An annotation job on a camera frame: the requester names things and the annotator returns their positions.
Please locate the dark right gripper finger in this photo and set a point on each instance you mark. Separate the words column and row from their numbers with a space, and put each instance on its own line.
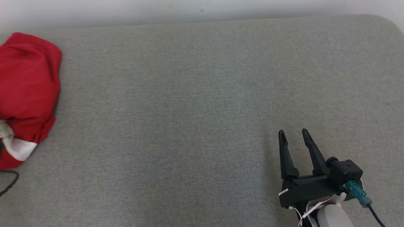
column 287, row 160
column 317, row 160

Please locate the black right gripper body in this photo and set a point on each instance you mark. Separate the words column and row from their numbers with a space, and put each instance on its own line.
column 303, row 190

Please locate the red shirt with white collar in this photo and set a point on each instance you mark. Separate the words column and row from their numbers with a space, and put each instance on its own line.
column 28, row 75

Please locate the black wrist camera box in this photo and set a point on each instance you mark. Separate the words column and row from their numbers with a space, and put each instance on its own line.
column 345, row 171

